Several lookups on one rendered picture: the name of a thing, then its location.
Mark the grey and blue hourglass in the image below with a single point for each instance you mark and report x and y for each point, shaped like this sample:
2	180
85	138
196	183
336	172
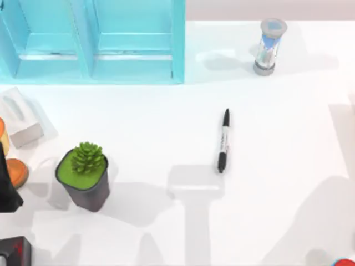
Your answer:
268	47

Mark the white tissue box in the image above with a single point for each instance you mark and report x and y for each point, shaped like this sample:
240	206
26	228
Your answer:
20	119

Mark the green plant in black pot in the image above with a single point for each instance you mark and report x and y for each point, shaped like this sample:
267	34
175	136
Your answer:
83	174

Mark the light blue rack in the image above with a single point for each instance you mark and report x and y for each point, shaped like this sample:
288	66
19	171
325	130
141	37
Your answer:
133	41

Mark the orange and yellow dumbbell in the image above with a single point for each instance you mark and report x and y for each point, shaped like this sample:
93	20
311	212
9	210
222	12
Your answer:
15	171

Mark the black and red box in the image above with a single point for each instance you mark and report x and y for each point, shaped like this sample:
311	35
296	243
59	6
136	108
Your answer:
15	252

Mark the black and white marker pen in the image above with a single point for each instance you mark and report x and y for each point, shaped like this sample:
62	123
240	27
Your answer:
224	141

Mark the red and blue round object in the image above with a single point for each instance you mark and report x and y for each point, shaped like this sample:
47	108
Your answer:
344	262

